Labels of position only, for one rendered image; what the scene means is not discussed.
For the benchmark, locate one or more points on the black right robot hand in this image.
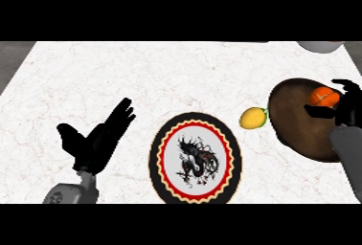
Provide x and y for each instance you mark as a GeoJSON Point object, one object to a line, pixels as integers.
{"type": "Point", "coordinates": [347, 105]}

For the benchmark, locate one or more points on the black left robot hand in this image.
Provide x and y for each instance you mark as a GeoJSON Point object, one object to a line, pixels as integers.
{"type": "Point", "coordinates": [100, 140]}

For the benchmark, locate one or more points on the orange squash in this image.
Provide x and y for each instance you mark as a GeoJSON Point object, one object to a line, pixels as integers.
{"type": "Point", "coordinates": [322, 96]}

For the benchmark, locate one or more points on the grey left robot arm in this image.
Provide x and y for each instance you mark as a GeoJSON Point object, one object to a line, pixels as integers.
{"type": "Point", "coordinates": [75, 191]}

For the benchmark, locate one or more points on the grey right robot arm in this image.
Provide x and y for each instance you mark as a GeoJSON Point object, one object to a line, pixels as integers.
{"type": "Point", "coordinates": [349, 156]}

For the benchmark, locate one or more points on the brown wooden plate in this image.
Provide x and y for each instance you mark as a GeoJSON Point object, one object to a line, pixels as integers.
{"type": "Point", "coordinates": [297, 121]}

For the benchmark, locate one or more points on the grey pan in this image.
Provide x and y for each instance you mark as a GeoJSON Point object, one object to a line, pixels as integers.
{"type": "Point", "coordinates": [320, 46]}

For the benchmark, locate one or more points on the dragon print plate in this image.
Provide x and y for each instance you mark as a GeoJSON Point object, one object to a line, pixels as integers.
{"type": "Point", "coordinates": [195, 158]}

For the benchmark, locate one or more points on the yellow lemon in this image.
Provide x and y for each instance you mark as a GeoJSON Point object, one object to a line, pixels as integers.
{"type": "Point", "coordinates": [253, 118]}

